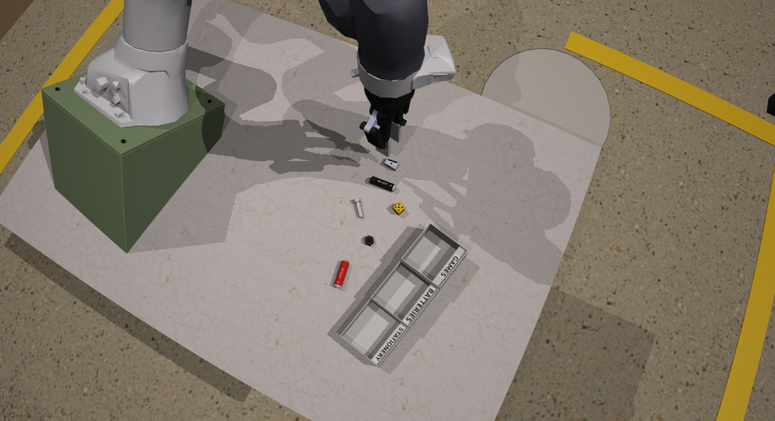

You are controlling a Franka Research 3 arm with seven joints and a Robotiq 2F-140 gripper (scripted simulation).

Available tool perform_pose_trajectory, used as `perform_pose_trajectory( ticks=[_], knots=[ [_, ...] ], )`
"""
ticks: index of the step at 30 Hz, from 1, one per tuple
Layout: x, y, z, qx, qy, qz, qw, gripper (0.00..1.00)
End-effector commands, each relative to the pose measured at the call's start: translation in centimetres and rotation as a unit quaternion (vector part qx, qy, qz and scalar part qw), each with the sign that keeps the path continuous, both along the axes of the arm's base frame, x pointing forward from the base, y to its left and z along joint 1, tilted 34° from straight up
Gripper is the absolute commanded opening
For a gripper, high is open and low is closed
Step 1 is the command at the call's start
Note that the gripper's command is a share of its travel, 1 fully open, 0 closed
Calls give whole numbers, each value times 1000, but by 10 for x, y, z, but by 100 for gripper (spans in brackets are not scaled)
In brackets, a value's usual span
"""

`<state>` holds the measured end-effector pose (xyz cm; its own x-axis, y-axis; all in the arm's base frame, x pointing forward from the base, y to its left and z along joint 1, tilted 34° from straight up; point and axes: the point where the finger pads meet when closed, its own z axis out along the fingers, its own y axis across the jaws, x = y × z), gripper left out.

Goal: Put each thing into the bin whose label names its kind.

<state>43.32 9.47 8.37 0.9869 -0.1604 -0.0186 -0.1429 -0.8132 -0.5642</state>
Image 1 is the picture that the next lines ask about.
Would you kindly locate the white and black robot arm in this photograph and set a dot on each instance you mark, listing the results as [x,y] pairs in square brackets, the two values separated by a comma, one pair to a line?
[141,81]

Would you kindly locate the black aa battery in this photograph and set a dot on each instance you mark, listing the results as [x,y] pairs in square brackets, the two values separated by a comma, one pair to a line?
[383,184]

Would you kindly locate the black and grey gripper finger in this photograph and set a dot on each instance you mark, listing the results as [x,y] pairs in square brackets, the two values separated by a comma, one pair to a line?
[398,122]
[378,131]

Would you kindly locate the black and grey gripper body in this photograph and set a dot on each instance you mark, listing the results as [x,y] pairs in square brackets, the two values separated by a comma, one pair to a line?
[383,105]

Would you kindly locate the red aa battery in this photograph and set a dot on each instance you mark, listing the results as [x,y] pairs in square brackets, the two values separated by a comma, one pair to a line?
[341,274]

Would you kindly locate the grey metal bolt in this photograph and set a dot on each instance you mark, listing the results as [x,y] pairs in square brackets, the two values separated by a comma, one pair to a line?
[357,202]

